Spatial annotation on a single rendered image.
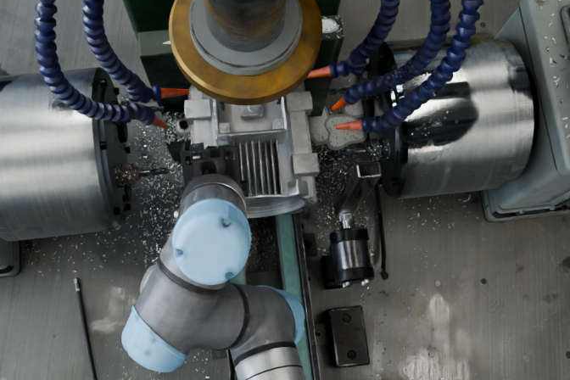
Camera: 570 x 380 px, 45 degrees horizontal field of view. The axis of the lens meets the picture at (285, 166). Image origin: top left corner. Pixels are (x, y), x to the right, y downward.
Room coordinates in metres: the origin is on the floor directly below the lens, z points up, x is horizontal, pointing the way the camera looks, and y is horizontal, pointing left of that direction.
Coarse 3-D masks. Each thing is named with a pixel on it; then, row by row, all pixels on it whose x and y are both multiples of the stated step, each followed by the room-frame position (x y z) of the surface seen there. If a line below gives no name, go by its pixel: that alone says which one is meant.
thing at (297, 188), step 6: (198, 90) 0.37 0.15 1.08; (294, 180) 0.25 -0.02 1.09; (300, 180) 0.26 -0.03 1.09; (288, 186) 0.24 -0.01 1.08; (294, 186) 0.24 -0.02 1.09; (300, 186) 0.25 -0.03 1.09; (306, 186) 0.25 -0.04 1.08; (288, 192) 0.24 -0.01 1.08; (294, 192) 0.24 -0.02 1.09; (300, 192) 0.24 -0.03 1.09; (306, 192) 0.24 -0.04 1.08; (300, 210) 0.24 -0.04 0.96
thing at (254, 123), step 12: (216, 108) 0.32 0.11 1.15; (228, 108) 0.34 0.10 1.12; (240, 108) 0.34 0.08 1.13; (252, 108) 0.34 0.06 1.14; (264, 108) 0.35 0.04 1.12; (276, 108) 0.35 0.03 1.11; (216, 120) 0.30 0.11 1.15; (228, 120) 0.32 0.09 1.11; (240, 120) 0.32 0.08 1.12; (252, 120) 0.32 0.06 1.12; (264, 120) 0.33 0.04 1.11; (276, 120) 0.32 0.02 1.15; (216, 132) 0.29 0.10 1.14; (228, 132) 0.29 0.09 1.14; (240, 132) 0.29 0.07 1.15; (252, 132) 0.30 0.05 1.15; (264, 132) 0.30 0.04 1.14; (276, 132) 0.30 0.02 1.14; (216, 144) 0.29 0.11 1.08
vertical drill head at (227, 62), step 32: (192, 0) 0.38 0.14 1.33; (224, 0) 0.32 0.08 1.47; (256, 0) 0.32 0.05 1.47; (288, 0) 0.39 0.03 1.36; (192, 32) 0.33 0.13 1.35; (224, 32) 0.32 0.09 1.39; (256, 32) 0.32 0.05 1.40; (288, 32) 0.35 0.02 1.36; (320, 32) 0.37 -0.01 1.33; (192, 64) 0.30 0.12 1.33; (224, 64) 0.30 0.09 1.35; (256, 64) 0.31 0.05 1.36; (288, 64) 0.32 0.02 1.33; (224, 96) 0.27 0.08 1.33; (256, 96) 0.28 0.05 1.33
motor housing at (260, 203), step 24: (192, 96) 0.37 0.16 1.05; (288, 120) 0.35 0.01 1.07; (240, 144) 0.29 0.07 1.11; (264, 144) 0.29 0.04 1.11; (288, 144) 0.31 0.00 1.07; (240, 168) 0.26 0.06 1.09; (264, 168) 0.26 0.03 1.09; (288, 168) 0.27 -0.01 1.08; (264, 192) 0.23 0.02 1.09; (312, 192) 0.25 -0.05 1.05; (264, 216) 0.22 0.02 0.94
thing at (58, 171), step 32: (0, 96) 0.28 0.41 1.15; (32, 96) 0.29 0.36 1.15; (96, 96) 0.31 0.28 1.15; (0, 128) 0.24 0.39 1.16; (32, 128) 0.24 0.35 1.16; (64, 128) 0.25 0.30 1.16; (96, 128) 0.26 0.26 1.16; (0, 160) 0.19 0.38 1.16; (32, 160) 0.20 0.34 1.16; (64, 160) 0.21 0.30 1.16; (96, 160) 0.22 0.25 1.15; (0, 192) 0.15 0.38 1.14; (32, 192) 0.16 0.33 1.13; (64, 192) 0.17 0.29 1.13; (96, 192) 0.18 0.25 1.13; (128, 192) 0.21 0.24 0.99; (0, 224) 0.12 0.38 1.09; (32, 224) 0.12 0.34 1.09; (64, 224) 0.13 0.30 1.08; (96, 224) 0.14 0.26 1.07
